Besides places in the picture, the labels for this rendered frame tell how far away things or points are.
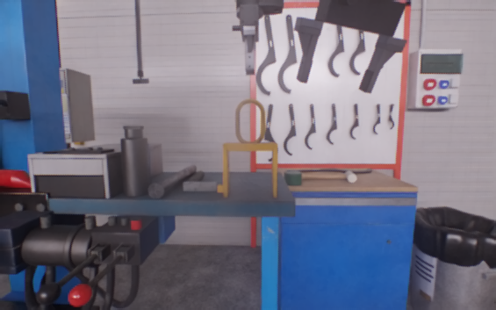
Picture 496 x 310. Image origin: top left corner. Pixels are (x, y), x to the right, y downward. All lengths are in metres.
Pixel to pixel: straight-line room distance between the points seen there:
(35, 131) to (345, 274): 1.60
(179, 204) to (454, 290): 1.73
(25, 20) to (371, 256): 1.87
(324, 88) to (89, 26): 2.38
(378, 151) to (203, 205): 2.23
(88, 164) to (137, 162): 0.13
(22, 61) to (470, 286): 2.43
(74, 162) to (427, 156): 2.87
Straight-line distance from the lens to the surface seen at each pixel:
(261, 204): 0.69
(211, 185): 0.79
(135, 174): 0.79
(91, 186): 0.84
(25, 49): 1.25
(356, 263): 1.59
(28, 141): 1.23
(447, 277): 2.01
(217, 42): 2.63
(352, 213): 1.46
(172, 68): 2.67
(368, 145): 2.68
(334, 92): 2.57
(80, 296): 0.56
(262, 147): 0.69
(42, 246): 0.82
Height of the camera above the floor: 1.27
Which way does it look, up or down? 7 degrees down
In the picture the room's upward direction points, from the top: straight up
